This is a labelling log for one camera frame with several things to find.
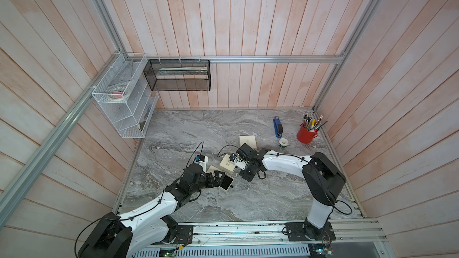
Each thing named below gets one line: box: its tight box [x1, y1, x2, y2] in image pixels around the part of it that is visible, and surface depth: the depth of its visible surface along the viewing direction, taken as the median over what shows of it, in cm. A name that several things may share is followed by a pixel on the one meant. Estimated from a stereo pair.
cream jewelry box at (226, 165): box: [219, 153, 237, 175], surface depth 92 cm
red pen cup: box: [296, 123, 318, 145], surface depth 105 cm
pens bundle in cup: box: [301, 113, 329, 132], surface depth 97 cm
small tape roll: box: [278, 137, 289, 149], surface depth 103 cm
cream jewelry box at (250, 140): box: [239, 135, 257, 150], surface depth 103 cm
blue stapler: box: [273, 115, 284, 138], surface depth 109 cm
